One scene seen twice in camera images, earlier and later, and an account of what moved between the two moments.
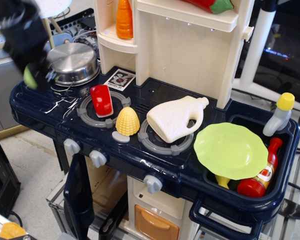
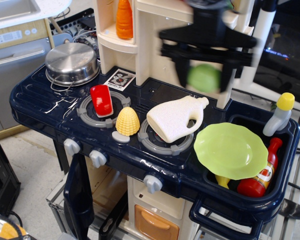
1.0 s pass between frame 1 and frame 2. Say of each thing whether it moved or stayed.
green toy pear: moved
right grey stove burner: stayed
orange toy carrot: stayed
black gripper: moved
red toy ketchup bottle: stayed
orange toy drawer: stayed
